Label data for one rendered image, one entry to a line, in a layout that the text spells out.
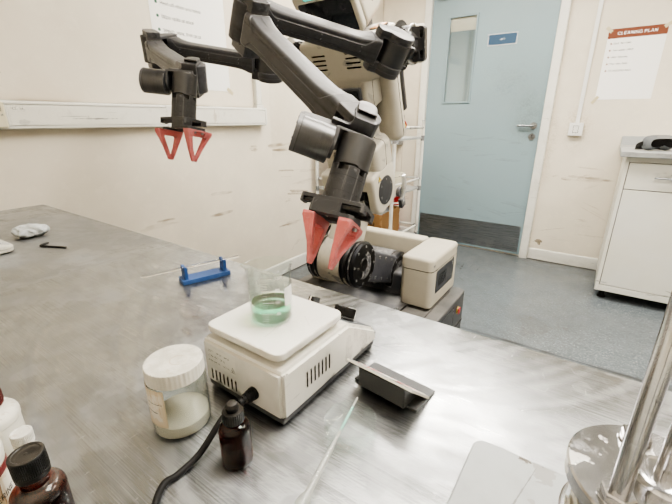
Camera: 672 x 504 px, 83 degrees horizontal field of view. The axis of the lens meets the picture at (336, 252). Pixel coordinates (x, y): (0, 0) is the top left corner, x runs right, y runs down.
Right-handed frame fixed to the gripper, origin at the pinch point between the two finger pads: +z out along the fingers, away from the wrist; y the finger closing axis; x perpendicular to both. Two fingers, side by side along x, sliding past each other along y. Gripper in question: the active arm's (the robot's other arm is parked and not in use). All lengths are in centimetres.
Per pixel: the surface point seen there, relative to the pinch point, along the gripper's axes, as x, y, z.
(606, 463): -31.2, 28.8, 7.4
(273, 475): -16.8, 8.9, 21.9
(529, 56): 215, 17, -197
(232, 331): -14.1, -2.0, 11.5
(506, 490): -12.7, 28.5, 15.8
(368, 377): -5.6, 12.8, 12.4
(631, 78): 212, 80, -183
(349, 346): -3.4, 8.8, 10.0
